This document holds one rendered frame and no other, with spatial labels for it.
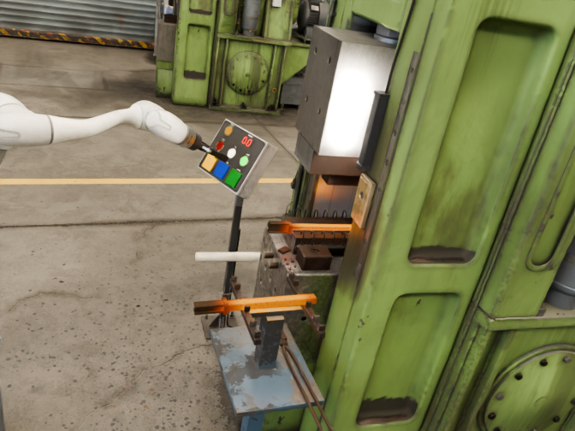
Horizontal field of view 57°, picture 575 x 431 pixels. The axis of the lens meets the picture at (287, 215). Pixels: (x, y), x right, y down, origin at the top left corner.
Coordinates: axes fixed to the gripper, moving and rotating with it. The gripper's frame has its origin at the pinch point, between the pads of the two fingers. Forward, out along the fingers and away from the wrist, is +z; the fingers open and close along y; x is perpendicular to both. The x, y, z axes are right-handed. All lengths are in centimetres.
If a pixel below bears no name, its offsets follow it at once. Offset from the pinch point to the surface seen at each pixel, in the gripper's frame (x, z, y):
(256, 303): -31, -28, 80
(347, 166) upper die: 23, 3, 60
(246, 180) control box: -3.8, 13.9, 7.1
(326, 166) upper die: 19, -3, 56
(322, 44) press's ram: 54, -24, 43
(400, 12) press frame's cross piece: 70, -31, 71
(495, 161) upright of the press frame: 48, 9, 106
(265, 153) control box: 11.6, 15.7, 7.1
